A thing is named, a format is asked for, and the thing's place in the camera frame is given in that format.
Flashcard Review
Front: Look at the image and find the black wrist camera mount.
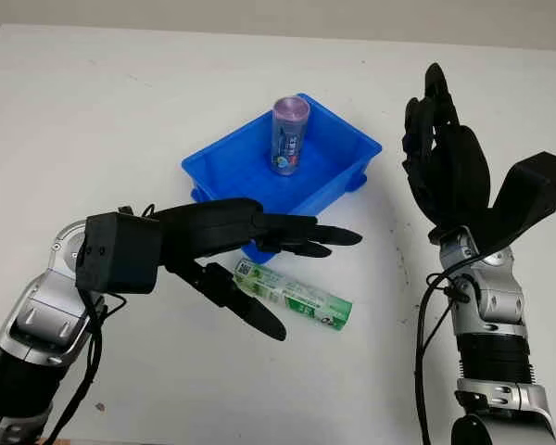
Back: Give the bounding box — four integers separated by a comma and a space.
479, 150, 556, 261
76, 212, 162, 296

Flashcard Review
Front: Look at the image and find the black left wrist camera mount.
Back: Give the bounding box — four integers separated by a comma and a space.
76, 212, 162, 296

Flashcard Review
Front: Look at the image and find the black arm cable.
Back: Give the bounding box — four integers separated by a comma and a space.
413, 252, 484, 445
45, 203, 158, 445

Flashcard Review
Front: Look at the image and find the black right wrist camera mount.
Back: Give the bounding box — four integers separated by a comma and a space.
479, 150, 556, 261

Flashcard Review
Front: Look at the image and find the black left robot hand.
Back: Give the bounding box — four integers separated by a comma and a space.
155, 197, 363, 342

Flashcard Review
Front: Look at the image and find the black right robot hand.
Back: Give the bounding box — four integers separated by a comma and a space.
400, 62, 495, 242

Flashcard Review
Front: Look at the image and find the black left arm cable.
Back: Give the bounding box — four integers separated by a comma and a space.
45, 203, 158, 445

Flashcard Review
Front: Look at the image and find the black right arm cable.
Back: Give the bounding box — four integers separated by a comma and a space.
413, 252, 484, 445

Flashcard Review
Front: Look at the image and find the purple toothpaste tube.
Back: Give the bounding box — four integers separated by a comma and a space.
271, 95, 310, 178

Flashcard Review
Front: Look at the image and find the green white carton box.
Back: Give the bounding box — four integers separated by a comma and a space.
233, 258, 354, 334

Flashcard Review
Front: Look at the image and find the blue plastic tray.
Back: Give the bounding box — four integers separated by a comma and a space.
181, 92, 383, 266

